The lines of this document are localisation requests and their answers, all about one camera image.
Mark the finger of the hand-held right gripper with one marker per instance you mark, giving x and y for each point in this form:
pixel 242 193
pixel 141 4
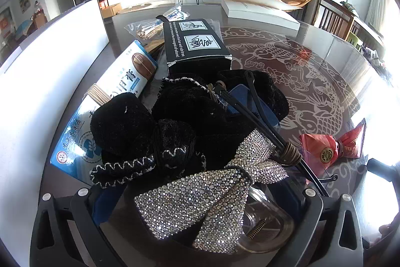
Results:
pixel 384 171

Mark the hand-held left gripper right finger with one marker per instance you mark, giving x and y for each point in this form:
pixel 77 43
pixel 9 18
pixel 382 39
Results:
pixel 312 213

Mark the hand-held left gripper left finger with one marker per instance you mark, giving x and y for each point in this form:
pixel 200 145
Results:
pixel 101 207

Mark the clear plastic hair clip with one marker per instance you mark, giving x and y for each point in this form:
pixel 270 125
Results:
pixel 275 229

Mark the rhinestone bow hair clip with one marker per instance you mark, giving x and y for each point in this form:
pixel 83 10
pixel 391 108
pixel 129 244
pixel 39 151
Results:
pixel 187 210

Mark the black velvet bow hair clip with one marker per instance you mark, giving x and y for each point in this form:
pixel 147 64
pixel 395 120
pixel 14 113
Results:
pixel 184 110

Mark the large white storage box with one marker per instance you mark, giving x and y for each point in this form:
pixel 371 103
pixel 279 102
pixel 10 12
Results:
pixel 47 73

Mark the black box with white labels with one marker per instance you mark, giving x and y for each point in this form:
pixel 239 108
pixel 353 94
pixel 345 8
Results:
pixel 197 48

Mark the bag of cotton swabs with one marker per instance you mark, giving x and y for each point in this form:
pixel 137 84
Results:
pixel 176 13

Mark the red foil snack packet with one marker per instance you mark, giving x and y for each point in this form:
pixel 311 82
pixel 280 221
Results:
pixel 325 149

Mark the blue white ointment box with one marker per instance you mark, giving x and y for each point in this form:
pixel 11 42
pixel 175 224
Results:
pixel 73 145

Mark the bundle of wooden sticks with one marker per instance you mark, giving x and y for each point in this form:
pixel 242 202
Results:
pixel 98 95

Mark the black plastic headband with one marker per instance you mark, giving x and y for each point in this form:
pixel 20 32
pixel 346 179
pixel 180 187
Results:
pixel 250 117

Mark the blue case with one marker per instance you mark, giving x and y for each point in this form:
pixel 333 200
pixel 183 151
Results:
pixel 250 98

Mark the brown slatted wooden chair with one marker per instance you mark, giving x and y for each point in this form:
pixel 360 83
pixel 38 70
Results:
pixel 331 16

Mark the clear bag of wooden sticks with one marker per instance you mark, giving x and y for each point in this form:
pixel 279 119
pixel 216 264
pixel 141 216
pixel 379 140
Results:
pixel 145 31

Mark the dining table with blue cloth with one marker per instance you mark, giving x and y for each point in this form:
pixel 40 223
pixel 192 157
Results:
pixel 23 27

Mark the cardboard box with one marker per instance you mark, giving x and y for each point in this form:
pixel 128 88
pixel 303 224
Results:
pixel 111 10

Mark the white flat box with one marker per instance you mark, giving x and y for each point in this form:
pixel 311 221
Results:
pixel 259 15

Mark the wall painting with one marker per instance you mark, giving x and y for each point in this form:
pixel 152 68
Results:
pixel 25 0

